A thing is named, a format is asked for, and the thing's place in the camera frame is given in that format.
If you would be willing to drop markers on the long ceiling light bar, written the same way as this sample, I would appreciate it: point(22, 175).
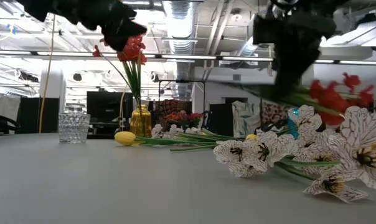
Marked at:
point(191, 57)

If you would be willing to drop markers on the black monitor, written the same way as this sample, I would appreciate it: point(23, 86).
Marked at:
point(104, 105)

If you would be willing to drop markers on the colourful flower bouquet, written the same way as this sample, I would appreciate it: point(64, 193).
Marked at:
point(183, 117)

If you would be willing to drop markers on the black partition panel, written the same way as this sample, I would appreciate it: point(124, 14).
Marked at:
point(29, 115)

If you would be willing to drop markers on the red artificial flower bunch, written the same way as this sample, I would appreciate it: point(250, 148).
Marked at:
point(328, 96)
point(132, 51)

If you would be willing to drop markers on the dark door panel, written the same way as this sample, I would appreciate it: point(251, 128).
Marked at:
point(220, 121)

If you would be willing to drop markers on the black metal stand frame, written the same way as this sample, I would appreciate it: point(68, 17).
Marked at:
point(181, 81)

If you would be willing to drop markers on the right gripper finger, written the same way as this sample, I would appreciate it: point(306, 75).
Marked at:
point(283, 81)
point(301, 74)

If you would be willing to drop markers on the round black ceiling lamp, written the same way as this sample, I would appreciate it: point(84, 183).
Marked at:
point(77, 76)

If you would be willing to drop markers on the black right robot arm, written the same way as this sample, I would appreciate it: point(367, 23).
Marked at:
point(315, 4)

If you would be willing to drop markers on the amber glass vase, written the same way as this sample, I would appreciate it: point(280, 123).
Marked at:
point(140, 124)

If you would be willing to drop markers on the silver ceiling air duct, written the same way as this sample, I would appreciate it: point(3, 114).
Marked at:
point(179, 25)

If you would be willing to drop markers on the teal glass vase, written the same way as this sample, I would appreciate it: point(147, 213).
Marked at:
point(293, 129)

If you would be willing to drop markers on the white artificial flower bunch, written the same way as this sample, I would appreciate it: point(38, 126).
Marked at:
point(262, 152)
point(157, 130)

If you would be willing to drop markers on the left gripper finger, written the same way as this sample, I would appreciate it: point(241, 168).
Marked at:
point(117, 40)
point(133, 28)

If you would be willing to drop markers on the brown floral cloth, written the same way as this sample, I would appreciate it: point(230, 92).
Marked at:
point(273, 113)

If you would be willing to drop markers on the red brown patterned cloth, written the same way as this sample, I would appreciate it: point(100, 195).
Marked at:
point(171, 107)

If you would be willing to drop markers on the white teal patterned cloth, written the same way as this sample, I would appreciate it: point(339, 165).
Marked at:
point(245, 119)

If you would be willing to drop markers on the clear textured glass vase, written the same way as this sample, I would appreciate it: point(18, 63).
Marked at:
point(73, 127)

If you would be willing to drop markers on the black metal table frame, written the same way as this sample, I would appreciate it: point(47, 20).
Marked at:
point(101, 136)

